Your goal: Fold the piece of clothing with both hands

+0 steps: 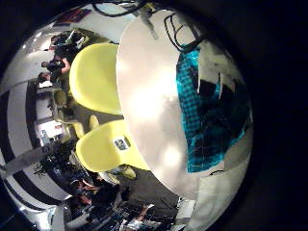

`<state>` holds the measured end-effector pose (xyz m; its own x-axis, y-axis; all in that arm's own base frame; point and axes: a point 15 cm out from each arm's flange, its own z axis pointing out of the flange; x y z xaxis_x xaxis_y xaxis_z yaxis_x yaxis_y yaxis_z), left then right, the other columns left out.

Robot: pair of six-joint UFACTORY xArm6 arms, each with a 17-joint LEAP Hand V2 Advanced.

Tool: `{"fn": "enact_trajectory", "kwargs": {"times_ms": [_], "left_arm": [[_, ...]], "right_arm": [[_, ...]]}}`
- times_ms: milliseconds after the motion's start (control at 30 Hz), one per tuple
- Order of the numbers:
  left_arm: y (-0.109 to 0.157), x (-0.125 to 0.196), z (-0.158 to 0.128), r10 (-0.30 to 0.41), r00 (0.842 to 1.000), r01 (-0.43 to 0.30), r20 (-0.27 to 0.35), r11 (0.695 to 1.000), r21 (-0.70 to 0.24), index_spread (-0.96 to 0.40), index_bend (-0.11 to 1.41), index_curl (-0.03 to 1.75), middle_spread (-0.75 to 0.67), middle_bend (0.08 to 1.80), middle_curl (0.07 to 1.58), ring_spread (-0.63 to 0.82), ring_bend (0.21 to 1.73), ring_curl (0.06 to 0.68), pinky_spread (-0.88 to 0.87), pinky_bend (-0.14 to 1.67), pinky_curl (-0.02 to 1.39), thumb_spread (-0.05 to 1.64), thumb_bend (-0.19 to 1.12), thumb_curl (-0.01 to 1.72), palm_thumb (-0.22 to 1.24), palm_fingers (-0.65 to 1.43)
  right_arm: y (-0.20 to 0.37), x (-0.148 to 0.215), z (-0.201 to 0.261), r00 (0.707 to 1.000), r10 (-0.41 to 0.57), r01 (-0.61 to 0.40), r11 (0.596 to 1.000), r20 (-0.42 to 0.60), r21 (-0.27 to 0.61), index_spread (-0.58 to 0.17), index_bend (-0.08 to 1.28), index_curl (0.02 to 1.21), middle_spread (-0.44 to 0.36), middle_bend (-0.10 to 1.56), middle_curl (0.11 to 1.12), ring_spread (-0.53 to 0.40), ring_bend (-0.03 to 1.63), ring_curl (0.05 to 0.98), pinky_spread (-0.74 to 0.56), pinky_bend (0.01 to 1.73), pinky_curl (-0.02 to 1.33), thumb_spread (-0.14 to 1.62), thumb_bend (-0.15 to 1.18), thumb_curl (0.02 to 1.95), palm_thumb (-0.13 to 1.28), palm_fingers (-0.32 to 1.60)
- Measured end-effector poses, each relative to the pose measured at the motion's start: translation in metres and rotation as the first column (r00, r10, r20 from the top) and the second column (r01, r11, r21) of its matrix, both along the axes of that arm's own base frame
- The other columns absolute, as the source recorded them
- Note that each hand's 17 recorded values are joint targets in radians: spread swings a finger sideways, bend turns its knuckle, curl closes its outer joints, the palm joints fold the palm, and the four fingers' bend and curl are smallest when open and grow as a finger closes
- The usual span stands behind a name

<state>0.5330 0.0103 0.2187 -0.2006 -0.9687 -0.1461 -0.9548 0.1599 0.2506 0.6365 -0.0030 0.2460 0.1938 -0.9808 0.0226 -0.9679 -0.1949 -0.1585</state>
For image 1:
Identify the white board with red mark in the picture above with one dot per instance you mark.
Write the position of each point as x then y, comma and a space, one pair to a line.
51, 130

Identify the seated person in dark clothes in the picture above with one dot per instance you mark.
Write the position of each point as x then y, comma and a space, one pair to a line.
99, 192

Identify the small olive green chair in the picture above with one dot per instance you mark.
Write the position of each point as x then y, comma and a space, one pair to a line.
61, 97

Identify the yellow plastic chair with label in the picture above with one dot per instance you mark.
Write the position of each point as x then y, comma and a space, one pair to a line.
102, 147

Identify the teal black plaid cloth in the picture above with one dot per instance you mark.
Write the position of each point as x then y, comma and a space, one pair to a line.
192, 128

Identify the person in black shirt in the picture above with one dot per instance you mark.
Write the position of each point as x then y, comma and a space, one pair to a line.
56, 67

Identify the white monitor screen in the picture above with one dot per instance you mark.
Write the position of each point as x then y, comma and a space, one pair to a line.
45, 84

